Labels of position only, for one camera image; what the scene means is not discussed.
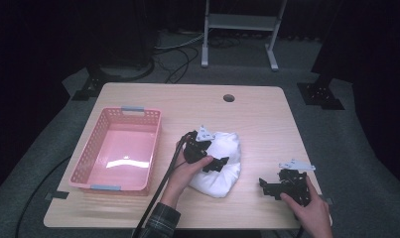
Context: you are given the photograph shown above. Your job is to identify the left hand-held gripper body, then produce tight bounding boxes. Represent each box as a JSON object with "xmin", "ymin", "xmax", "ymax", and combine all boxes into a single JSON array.
[{"xmin": 182, "ymin": 124, "xmax": 217, "ymax": 165}]

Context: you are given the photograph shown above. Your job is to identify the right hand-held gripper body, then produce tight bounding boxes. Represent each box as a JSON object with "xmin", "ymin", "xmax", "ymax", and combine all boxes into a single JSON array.
[{"xmin": 278, "ymin": 159, "xmax": 317, "ymax": 207}]

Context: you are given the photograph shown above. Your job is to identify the white cloth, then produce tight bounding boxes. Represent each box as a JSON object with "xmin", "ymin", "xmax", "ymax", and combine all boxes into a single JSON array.
[{"xmin": 187, "ymin": 131, "xmax": 242, "ymax": 199}]

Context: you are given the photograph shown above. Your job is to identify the person's left hand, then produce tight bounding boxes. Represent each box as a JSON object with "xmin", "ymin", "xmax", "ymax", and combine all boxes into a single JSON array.
[{"xmin": 160, "ymin": 138, "xmax": 214, "ymax": 209}]

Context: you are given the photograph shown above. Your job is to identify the person's right hand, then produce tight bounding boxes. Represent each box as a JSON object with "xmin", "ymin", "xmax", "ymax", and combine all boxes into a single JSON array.
[{"xmin": 279, "ymin": 176, "xmax": 334, "ymax": 238}]

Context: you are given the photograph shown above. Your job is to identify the pink plastic basket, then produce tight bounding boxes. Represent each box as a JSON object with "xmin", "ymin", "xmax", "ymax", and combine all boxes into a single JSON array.
[{"xmin": 67, "ymin": 105, "xmax": 163, "ymax": 197}]

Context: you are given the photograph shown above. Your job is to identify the black stand base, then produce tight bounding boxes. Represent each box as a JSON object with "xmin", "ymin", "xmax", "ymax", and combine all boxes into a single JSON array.
[
  {"xmin": 70, "ymin": 63, "xmax": 123, "ymax": 102},
  {"xmin": 296, "ymin": 74, "xmax": 346, "ymax": 111}
]

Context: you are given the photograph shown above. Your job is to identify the white metal stand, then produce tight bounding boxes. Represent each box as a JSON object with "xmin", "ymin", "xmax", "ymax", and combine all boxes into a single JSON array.
[{"xmin": 200, "ymin": 0, "xmax": 288, "ymax": 72}]

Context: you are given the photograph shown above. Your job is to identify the black tape strip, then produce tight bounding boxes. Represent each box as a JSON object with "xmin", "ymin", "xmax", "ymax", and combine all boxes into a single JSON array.
[{"xmin": 44, "ymin": 190, "xmax": 70, "ymax": 201}]

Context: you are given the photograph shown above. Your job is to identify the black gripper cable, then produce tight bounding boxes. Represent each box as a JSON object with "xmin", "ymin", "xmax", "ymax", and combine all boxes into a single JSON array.
[{"xmin": 131, "ymin": 131, "xmax": 198, "ymax": 238}]

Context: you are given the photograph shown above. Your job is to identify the white floor cable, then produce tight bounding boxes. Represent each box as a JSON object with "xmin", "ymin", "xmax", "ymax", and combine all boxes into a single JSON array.
[{"xmin": 154, "ymin": 32, "xmax": 205, "ymax": 52}]

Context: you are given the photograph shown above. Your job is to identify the thick black floor cable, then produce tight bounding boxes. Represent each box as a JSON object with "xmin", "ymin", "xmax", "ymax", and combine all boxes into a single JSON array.
[{"xmin": 14, "ymin": 154, "xmax": 72, "ymax": 238}]

